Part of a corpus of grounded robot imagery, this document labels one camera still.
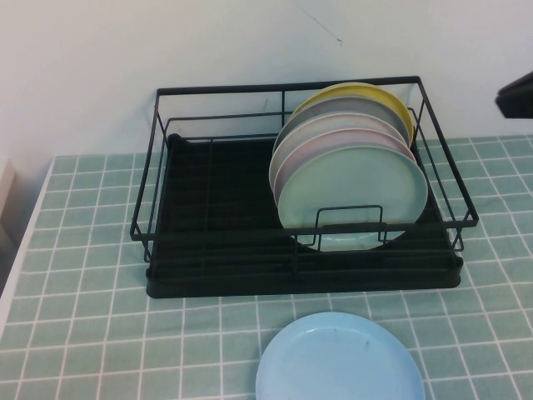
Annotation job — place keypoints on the mint green plate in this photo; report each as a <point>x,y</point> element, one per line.
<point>354,179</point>

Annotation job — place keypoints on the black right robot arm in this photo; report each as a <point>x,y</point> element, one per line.
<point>518,100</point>

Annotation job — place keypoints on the cream white plate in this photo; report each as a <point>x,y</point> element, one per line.
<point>291,139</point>

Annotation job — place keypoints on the pink plate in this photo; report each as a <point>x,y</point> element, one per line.
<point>333,139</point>

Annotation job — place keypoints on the grey plate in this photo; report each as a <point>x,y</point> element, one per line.
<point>333,106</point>

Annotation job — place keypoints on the yellow plate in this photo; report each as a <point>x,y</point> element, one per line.
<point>375,89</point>

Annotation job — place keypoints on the light blue plate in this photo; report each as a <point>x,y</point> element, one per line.
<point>333,362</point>

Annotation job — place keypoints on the black plastic drip tray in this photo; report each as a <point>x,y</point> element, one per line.
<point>233,287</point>

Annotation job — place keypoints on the green checkered tablecloth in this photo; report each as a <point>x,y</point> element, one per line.
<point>83,333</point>

